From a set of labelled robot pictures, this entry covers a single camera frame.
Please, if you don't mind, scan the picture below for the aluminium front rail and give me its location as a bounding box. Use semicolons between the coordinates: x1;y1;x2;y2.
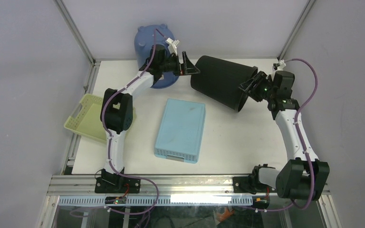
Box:
47;174;330;196

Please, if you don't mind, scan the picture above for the large blue plastic bucket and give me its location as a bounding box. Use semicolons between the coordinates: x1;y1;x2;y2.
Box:
134;24;179;89

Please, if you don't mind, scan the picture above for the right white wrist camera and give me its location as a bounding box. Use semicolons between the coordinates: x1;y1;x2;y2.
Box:
272;60;286;71

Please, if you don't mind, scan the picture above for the large black plastic bucket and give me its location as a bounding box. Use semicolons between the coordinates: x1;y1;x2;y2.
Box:
190;56;259;112

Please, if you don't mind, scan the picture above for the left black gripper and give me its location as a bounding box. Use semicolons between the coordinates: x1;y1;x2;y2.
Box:
160;52;200;77

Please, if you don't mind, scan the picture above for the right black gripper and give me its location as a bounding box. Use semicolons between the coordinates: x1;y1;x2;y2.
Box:
237;71;276;102

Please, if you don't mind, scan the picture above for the slotted grey cable duct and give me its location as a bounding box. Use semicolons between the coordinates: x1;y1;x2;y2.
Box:
58;194;253;207

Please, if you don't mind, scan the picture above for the yellow-green perforated basket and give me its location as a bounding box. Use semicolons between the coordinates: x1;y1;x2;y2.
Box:
64;92;135;144

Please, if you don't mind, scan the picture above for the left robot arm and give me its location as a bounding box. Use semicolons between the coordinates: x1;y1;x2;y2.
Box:
100;44;200;193

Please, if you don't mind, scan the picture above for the light blue perforated basket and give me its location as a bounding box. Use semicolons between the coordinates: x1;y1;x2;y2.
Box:
154;98;206;164

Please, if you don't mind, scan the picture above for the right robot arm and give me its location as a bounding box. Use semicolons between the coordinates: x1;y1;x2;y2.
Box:
239;70;330;201

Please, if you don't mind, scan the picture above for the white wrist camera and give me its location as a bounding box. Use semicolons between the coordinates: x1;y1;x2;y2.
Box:
165;38;180;55
272;60;286;71

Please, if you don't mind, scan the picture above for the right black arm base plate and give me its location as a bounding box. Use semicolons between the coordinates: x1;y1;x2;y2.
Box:
232;176;276;194

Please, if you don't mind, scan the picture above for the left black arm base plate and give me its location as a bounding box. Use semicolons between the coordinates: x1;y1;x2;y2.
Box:
94;175;141;194

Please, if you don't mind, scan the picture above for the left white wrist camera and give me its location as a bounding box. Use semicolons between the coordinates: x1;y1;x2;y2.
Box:
165;38;180;55

